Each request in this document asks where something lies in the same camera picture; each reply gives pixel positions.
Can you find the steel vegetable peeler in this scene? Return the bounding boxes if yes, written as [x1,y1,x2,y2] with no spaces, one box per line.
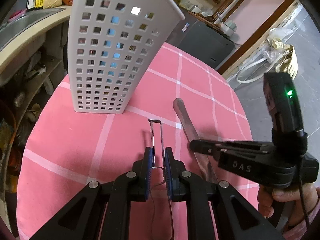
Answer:
[148,119,166,237]

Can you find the blue ceramic handled spoon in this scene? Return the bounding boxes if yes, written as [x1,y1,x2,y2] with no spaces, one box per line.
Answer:
[99,15,125,83]

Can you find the white perforated utensil holder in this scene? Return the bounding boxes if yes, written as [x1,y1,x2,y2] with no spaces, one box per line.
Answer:
[67,0,184,114]

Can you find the steel kitchen sink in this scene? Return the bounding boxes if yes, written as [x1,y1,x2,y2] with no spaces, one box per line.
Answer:
[0,8,65,50]

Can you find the person right hand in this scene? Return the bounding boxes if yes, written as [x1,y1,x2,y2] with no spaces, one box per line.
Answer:
[257,183,319,230]

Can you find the pink checked tablecloth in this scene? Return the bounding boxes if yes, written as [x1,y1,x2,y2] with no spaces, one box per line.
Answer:
[16,44,252,239]

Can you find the cream rubber gloves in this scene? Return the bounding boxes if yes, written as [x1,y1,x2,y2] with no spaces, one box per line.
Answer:
[267,27,298,80]

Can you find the metal pot on cabinet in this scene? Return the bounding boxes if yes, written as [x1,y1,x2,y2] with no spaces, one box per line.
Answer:
[218,20,237,37]

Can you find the grey cabinet appliance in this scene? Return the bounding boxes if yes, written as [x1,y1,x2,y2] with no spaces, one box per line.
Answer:
[166,9,235,70]

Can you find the white hose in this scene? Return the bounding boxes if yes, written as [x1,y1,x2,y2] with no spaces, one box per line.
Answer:
[235,53,276,84]

